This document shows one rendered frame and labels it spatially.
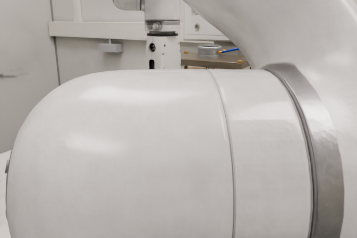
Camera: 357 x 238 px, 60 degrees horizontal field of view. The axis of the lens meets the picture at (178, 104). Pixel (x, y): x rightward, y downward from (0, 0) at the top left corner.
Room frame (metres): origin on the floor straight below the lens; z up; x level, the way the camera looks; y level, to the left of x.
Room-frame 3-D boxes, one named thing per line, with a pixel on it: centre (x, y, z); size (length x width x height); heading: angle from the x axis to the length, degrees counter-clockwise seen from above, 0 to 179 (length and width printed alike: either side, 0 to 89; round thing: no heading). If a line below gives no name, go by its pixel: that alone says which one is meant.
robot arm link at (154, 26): (0.75, 0.04, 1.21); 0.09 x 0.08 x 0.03; 152
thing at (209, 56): (1.04, -0.14, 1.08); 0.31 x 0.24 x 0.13; 62
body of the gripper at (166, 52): (0.75, 0.04, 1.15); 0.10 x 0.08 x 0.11; 152
